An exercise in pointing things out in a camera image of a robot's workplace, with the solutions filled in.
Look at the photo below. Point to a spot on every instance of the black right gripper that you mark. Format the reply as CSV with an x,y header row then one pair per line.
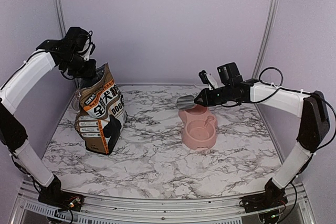
x,y
208,101

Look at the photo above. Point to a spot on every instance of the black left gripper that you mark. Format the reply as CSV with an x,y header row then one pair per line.
x,y
90,72

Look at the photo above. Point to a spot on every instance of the silver metal scoop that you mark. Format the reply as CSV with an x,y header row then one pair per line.
x,y
185,102

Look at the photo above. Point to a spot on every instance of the pink double pet bowl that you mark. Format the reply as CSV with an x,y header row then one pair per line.
x,y
199,132

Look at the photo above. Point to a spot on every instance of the brown white dog food bag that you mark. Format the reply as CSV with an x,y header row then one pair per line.
x,y
102,115

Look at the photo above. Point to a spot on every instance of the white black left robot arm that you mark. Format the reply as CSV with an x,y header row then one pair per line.
x,y
71,55

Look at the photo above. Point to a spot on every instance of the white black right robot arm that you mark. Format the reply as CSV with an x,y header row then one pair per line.
x,y
309,108

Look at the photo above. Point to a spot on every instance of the beige ceramic plate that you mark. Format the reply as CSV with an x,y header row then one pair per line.
x,y
75,101

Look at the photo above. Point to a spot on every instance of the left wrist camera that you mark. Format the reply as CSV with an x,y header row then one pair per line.
x,y
87,51

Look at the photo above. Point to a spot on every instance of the left aluminium frame post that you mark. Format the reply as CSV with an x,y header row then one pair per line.
x,y
60,17

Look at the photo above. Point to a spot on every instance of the aluminium frame post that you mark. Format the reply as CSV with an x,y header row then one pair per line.
x,y
273,6
60,17

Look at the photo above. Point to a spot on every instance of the right aluminium frame post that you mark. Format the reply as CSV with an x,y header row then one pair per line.
x,y
273,6

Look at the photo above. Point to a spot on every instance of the front aluminium frame rail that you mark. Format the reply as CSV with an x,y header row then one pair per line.
x,y
108,209

